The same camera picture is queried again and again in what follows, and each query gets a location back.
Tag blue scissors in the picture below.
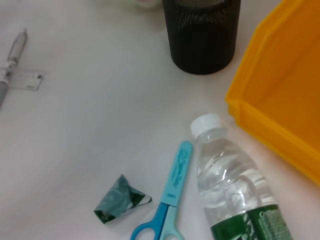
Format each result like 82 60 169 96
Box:
131 140 195 240

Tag green plastic wrapper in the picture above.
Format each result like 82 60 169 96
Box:
93 174 153 225

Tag clear water bottle green label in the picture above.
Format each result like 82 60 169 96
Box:
189 113 293 240

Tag black mesh pen holder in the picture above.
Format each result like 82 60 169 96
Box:
161 0 243 75

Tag clear plastic ruler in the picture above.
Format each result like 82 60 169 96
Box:
0 66 49 91

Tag silver white pen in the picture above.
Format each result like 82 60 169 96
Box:
0 28 28 111

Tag yellow plastic bin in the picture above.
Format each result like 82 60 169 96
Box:
224 0 320 187

